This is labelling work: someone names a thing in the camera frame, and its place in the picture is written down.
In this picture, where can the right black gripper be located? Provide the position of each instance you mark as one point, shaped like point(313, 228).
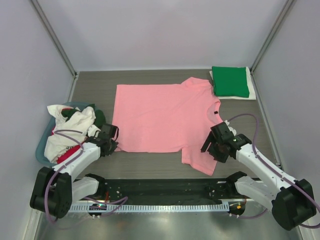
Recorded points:
point(220, 157)

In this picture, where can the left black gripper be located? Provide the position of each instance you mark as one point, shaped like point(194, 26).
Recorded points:
point(113, 146)

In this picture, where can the pink t-shirt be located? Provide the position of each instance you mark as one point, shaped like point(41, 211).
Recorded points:
point(168, 118)

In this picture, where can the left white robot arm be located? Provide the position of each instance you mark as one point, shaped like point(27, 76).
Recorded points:
point(57, 188)

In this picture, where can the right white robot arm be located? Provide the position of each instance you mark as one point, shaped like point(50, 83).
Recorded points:
point(290, 201)

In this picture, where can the dark green t-shirt in basket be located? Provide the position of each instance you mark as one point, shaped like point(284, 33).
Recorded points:
point(100, 118)

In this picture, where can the red t-shirt in basket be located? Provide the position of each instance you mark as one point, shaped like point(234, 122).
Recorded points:
point(61, 156)

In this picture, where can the white t-shirt in basket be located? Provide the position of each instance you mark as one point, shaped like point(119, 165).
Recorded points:
point(75, 126)

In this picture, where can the folded green t-shirt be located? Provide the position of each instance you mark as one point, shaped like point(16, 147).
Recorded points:
point(230, 81)

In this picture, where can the folded white t-shirt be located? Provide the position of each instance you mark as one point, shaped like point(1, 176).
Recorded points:
point(252, 94)

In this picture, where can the blue laundry basket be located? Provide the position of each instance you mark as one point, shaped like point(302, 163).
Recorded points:
point(39, 153)

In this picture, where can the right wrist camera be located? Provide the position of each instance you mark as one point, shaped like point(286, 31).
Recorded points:
point(233, 130)

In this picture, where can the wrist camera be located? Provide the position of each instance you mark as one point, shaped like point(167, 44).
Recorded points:
point(233, 130)
point(93, 131)

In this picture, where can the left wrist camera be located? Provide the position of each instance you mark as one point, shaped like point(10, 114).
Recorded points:
point(93, 131)

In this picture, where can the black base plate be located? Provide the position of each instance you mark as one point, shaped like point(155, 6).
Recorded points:
point(168, 192)

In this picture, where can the slotted white cable duct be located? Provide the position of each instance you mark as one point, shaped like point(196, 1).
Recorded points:
point(90, 207)

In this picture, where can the right aluminium frame post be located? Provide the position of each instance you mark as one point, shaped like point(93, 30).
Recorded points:
point(280, 19)

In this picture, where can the aluminium frame post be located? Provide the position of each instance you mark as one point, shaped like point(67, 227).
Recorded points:
point(56, 42)
point(280, 19)

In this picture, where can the left aluminium frame post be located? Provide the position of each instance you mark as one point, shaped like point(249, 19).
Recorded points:
point(56, 42)

